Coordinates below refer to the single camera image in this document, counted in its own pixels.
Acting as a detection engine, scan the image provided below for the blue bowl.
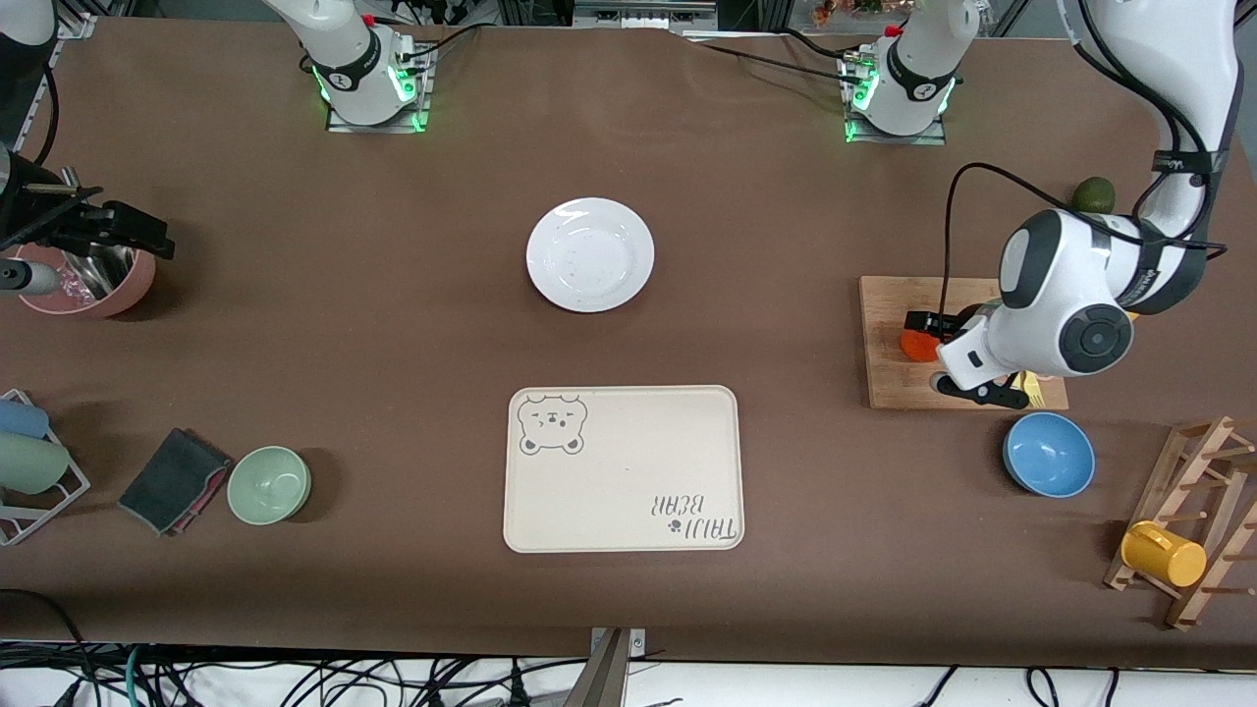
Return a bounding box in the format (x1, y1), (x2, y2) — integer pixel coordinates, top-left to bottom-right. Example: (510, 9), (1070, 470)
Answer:
(1003, 411), (1097, 499)

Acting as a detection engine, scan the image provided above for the grey control box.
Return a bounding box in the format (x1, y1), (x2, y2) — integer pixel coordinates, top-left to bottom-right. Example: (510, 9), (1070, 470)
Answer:
(574, 0), (718, 30)

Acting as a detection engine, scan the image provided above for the dark grey folded cloth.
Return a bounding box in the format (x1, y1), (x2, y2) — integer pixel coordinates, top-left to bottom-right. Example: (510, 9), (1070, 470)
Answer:
(118, 427), (222, 536)

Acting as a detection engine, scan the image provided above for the pink folded cloth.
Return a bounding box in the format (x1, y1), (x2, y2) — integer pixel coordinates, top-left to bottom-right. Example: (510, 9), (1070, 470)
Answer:
(167, 457), (234, 536)

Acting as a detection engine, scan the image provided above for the dark green avocado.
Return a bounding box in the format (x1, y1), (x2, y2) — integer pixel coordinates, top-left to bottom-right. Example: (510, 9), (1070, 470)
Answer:
(1070, 177), (1119, 215)

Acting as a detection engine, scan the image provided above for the black floor cable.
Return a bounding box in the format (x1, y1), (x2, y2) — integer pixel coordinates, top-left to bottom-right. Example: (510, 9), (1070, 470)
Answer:
(915, 666), (961, 707)
(0, 587), (99, 707)

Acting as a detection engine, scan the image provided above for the pink bowl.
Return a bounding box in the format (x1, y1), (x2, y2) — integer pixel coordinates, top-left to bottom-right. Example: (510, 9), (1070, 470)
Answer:
(18, 244), (157, 320)

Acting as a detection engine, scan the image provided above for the aluminium frame profile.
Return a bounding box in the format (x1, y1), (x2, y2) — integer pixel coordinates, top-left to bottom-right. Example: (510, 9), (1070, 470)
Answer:
(20, 10), (99, 148)

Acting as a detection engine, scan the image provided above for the pale green cup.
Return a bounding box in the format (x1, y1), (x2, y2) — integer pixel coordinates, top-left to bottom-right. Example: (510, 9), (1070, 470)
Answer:
(0, 432), (71, 495)

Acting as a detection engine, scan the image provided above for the black base cable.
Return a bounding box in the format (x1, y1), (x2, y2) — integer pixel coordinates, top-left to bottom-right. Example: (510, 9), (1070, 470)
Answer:
(687, 39), (857, 82)
(391, 22), (484, 64)

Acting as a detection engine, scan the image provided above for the pale green bowl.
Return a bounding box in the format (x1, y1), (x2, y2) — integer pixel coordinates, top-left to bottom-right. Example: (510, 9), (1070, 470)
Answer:
(227, 446), (312, 526)

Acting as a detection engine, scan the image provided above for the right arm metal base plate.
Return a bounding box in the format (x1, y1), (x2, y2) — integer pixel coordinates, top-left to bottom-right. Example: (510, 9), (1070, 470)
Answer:
(327, 54), (431, 134)

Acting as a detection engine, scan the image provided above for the wooden cup rack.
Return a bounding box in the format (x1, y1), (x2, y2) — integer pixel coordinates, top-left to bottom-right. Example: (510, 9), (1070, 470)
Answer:
(1103, 415), (1257, 631)

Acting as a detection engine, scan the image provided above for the white round plate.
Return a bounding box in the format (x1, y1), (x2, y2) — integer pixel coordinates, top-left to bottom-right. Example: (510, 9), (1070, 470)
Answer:
(526, 197), (656, 314)

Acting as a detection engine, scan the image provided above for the white wire rack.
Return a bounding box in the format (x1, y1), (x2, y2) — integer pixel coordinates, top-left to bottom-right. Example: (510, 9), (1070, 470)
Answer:
(0, 389), (91, 547)

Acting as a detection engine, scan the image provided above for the beige tray with bear print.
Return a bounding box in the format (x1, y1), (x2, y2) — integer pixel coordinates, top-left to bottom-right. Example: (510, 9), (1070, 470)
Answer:
(503, 385), (745, 554)

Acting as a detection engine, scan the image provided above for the metal scoop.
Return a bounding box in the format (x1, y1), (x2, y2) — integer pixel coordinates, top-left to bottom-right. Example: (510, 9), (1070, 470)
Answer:
(61, 167), (136, 300)

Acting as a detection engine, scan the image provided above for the wooden cutting board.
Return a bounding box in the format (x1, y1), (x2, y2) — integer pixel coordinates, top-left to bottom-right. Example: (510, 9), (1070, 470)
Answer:
(859, 276), (1069, 410)

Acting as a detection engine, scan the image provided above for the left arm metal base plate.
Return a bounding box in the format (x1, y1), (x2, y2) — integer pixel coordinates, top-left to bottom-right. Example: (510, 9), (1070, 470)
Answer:
(845, 54), (947, 145)

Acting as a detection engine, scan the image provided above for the light blue cup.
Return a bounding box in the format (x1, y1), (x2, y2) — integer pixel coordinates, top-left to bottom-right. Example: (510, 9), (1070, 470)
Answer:
(0, 398), (50, 440)

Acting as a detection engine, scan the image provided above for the yellow cup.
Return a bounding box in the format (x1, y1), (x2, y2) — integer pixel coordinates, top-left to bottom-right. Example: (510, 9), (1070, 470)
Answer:
(1120, 520), (1208, 588)

